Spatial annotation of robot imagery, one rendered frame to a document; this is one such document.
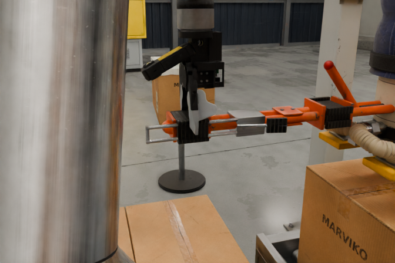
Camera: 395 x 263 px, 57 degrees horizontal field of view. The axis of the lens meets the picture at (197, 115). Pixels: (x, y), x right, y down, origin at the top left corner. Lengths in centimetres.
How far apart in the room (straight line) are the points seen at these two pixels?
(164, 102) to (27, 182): 235
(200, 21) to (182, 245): 99
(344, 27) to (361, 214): 126
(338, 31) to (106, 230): 194
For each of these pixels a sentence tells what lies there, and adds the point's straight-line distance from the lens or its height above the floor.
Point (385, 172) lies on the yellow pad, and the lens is 95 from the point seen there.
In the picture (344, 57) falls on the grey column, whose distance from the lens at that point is 214.
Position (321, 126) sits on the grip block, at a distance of 90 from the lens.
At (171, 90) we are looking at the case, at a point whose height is 87.
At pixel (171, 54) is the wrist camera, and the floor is 135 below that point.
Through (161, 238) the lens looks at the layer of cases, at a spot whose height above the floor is 54.
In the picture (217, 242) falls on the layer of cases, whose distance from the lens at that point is 152.
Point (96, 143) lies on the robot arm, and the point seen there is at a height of 137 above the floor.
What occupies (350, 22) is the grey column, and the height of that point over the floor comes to 135.
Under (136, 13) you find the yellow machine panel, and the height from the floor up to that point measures 124.
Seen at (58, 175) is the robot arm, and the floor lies 135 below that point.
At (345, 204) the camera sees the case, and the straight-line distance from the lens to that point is 109.
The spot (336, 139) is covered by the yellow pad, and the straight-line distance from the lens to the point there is 109.
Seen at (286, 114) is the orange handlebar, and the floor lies 120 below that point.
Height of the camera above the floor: 144
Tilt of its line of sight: 17 degrees down
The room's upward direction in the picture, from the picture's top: straight up
